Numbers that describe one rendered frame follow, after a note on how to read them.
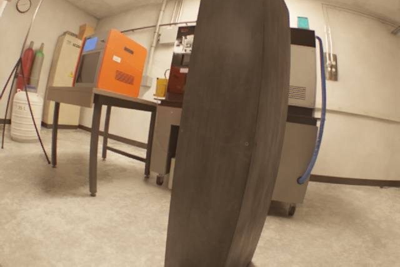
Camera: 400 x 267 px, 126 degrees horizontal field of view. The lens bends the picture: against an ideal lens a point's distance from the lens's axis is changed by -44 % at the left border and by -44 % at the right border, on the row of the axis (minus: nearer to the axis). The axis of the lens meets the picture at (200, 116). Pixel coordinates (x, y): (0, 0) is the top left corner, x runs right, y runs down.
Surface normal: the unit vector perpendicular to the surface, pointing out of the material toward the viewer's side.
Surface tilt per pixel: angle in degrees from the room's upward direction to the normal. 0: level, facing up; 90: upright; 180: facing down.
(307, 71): 90
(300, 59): 90
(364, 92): 90
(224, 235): 90
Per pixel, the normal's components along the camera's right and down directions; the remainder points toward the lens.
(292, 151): -0.33, -0.07
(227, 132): -0.63, -0.10
